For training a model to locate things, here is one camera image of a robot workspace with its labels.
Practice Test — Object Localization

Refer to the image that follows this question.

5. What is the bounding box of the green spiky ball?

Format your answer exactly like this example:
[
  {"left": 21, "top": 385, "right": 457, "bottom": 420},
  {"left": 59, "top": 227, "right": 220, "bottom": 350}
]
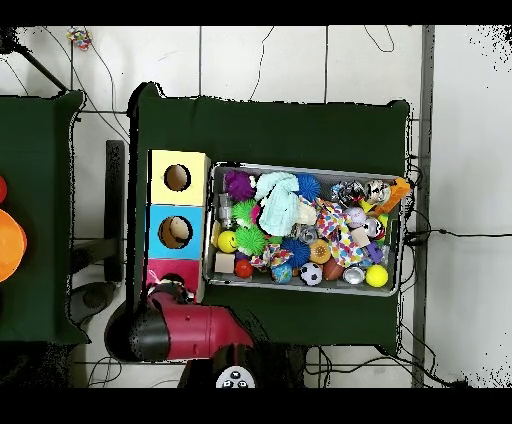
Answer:
[{"left": 234, "top": 225, "right": 268, "bottom": 257}]

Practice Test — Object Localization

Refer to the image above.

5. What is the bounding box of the dark green table cloth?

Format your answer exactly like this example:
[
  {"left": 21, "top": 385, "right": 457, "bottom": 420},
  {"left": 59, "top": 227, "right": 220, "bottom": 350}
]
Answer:
[
  {"left": 0, "top": 90, "right": 91, "bottom": 346},
  {"left": 124, "top": 81, "right": 411, "bottom": 357}
]

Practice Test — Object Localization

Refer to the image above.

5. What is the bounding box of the white baseball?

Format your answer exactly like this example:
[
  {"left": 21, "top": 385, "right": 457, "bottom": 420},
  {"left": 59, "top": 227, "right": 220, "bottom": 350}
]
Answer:
[{"left": 344, "top": 206, "right": 368, "bottom": 229}]

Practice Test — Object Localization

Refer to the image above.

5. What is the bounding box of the black and white soccer ball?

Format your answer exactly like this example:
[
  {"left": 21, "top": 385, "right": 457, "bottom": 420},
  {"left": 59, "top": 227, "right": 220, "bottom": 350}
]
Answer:
[{"left": 299, "top": 262, "right": 324, "bottom": 287}]

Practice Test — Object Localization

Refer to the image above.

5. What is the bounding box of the orange-red smooth ball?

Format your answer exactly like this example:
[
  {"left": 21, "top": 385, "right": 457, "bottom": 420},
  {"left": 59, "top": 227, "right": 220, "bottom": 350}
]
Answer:
[{"left": 234, "top": 259, "right": 255, "bottom": 280}]

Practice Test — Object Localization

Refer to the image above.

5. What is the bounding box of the yellow smiley ball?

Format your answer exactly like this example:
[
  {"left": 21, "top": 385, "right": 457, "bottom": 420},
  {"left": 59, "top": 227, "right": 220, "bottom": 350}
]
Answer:
[{"left": 217, "top": 230, "right": 239, "bottom": 255}]

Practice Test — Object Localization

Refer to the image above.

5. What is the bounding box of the wooden three-hole box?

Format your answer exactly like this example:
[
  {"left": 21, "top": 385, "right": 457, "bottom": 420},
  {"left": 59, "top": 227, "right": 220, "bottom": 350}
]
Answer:
[{"left": 141, "top": 149, "right": 212, "bottom": 304}]

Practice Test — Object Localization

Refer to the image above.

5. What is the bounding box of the colourful rope toy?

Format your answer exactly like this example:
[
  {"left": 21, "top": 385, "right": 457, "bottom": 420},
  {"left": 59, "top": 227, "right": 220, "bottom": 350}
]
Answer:
[{"left": 66, "top": 26, "right": 94, "bottom": 52}]

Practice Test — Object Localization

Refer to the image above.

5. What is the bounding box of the yellow tennis ball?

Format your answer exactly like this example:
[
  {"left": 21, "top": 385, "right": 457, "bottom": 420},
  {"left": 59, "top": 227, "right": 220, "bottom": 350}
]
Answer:
[{"left": 365, "top": 264, "right": 390, "bottom": 288}]

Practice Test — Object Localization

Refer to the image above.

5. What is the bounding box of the grey floor cable cover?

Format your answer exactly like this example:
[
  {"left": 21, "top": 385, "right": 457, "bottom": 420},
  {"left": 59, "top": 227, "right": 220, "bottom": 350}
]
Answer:
[{"left": 411, "top": 25, "right": 436, "bottom": 388}]

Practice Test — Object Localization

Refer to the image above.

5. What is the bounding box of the large blue spiky ball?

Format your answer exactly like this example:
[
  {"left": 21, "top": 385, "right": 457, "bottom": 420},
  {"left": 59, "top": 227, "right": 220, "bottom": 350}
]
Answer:
[{"left": 294, "top": 172, "right": 322, "bottom": 202}]

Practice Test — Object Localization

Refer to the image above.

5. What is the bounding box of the black cable with plug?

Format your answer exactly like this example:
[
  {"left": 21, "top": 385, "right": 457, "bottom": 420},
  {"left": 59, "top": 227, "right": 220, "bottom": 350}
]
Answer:
[{"left": 402, "top": 227, "right": 512, "bottom": 246}]

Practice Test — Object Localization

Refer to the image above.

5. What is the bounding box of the large orange round object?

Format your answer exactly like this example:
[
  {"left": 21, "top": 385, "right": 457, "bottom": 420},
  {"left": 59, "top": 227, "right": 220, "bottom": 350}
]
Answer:
[{"left": 0, "top": 207, "right": 28, "bottom": 284}]

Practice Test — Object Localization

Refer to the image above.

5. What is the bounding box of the purple spiky monster toy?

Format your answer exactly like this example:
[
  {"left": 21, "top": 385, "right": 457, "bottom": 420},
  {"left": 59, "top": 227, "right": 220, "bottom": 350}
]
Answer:
[{"left": 223, "top": 170, "right": 259, "bottom": 202}]

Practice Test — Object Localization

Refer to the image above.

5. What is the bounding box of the metal mesh bin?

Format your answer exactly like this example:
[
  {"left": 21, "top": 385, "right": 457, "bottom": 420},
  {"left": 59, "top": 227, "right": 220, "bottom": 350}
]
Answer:
[{"left": 202, "top": 161, "right": 402, "bottom": 298}]

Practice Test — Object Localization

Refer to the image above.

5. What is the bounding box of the cream fleece cloth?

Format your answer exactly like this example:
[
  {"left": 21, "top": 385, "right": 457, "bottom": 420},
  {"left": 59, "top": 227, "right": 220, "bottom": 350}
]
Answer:
[{"left": 297, "top": 197, "right": 318, "bottom": 226}]

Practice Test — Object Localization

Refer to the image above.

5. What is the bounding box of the black panel stand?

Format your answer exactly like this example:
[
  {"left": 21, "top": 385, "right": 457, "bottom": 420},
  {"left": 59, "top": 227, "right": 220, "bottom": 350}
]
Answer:
[{"left": 69, "top": 139, "right": 126, "bottom": 283}]

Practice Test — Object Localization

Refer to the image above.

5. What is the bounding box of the mint green muslin cloth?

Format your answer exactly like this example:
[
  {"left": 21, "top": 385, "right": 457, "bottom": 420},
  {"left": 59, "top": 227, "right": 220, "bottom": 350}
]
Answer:
[{"left": 254, "top": 171, "right": 301, "bottom": 237}]

